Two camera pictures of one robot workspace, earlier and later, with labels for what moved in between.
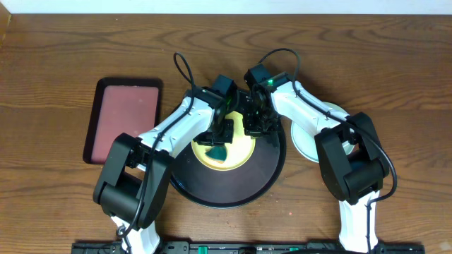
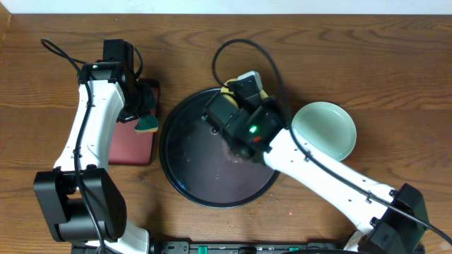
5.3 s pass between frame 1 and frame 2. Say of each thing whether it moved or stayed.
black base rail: stayed
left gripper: moved
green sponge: moved
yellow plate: moved
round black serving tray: stayed
